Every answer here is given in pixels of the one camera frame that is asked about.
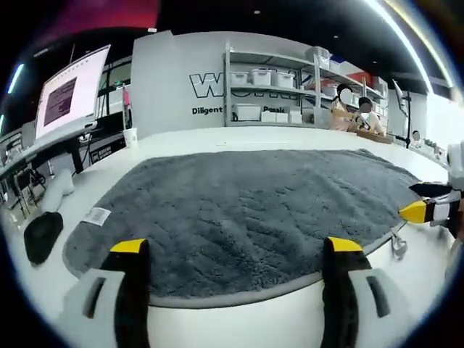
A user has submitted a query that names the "grey metal shelf rack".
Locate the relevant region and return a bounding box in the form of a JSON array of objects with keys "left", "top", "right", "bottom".
[
  {"left": 223, "top": 39, "right": 323, "bottom": 128},
  {"left": 313, "top": 46, "right": 391, "bottom": 132}
]

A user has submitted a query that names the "long ceiling light strip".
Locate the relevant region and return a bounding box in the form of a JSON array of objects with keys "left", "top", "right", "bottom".
[{"left": 362, "top": 0, "right": 436, "bottom": 96}]

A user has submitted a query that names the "black low cabinet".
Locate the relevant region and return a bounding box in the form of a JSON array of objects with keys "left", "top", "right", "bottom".
[{"left": 88, "top": 136, "right": 128, "bottom": 168}]

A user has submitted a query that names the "large white storage bin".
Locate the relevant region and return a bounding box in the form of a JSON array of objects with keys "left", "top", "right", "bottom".
[{"left": 231, "top": 104, "right": 262, "bottom": 123}]

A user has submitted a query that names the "white paper cup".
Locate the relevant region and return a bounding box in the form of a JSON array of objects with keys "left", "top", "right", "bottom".
[{"left": 122, "top": 127, "right": 139, "bottom": 149}]

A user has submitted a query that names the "open laptop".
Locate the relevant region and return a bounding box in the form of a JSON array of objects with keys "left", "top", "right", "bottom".
[{"left": 34, "top": 43, "right": 112, "bottom": 141}]

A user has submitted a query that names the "black monitor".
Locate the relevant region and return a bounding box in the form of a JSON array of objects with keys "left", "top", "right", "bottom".
[{"left": 96, "top": 111, "right": 126, "bottom": 132}]

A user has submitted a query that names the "wooden tray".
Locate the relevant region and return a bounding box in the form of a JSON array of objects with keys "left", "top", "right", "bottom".
[{"left": 356, "top": 130, "right": 394, "bottom": 145}]

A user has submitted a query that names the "white rounded object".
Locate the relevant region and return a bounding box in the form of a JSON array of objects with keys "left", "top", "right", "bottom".
[{"left": 41, "top": 168, "right": 76, "bottom": 212}]

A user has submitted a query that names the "grey standing desk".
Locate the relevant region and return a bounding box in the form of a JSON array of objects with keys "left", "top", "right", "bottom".
[{"left": 0, "top": 121, "right": 99, "bottom": 183}]

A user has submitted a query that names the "grey towel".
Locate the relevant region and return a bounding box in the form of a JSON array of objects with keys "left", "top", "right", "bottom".
[{"left": 62, "top": 147, "right": 423, "bottom": 300}]

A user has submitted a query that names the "pink flag on white pole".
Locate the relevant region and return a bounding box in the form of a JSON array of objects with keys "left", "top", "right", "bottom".
[{"left": 121, "top": 85, "right": 133, "bottom": 131}]

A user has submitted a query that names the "black pouch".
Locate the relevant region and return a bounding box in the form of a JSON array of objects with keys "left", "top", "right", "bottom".
[{"left": 23, "top": 212, "right": 65, "bottom": 265}]

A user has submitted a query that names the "clear plastic storage bin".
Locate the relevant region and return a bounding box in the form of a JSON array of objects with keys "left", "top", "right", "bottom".
[{"left": 307, "top": 46, "right": 332, "bottom": 67}]

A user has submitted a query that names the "white lidded storage bin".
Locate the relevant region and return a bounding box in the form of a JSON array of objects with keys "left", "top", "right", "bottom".
[
  {"left": 231, "top": 71, "right": 251, "bottom": 88},
  {"left": 250, "top": 68, "right": 276, "bottom": 88},
  {"left": 274, "top": 71, "right": 296, "bottom": 88}
]

